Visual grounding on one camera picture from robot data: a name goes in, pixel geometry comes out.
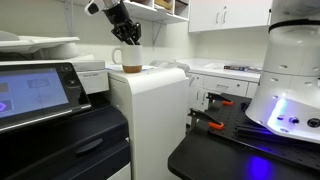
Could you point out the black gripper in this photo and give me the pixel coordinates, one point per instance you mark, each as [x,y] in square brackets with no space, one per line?
[127,30]

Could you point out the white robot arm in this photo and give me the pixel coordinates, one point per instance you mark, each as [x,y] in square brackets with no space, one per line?
[114,10]

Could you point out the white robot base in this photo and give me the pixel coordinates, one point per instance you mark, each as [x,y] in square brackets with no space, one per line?
[287,99]

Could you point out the white brown ceramic mug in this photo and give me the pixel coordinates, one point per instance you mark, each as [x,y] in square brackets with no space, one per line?
[131,58]

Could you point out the white finisher unit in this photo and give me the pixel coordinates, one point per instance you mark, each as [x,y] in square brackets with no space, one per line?
[154,101]

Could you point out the white lower cabinet unit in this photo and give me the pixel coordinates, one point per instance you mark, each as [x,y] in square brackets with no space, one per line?
[202,84]

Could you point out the near black orange clamp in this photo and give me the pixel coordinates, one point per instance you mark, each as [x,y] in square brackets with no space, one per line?
[196,115]

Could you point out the black orange clamp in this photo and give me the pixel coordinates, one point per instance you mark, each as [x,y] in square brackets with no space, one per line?
[196,115]
[217,97]

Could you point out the far black orange clamp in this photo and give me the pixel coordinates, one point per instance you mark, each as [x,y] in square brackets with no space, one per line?
[217,97]

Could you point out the white office printer copier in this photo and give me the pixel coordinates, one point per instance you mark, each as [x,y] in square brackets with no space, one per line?
[55,122]

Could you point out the printer touchscreen panel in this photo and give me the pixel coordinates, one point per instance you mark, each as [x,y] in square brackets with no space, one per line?
[37,92]

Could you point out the books on counter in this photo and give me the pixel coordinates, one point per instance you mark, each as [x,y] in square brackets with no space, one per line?
[242,68]

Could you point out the black cart table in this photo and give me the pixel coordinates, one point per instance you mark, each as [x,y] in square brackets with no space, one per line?
[201,157]

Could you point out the black perforated mounting board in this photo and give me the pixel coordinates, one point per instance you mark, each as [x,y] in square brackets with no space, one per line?
[241,131]

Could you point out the white wall shelf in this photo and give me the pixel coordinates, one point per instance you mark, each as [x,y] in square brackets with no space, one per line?
[165,11]

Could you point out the white upper wall cabinet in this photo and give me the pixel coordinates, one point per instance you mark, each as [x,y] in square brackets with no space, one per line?
[207,15]

